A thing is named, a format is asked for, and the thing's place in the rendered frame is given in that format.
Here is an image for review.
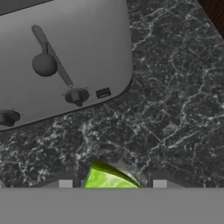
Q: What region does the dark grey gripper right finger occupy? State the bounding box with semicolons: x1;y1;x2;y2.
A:
144;170;200;189

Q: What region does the grey toaster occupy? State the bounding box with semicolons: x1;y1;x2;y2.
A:
0;0;135;133

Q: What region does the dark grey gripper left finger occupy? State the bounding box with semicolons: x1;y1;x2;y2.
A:
29;171;82;189

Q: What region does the green lemon wedge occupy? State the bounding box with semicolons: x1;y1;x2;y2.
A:
83;157;143;189

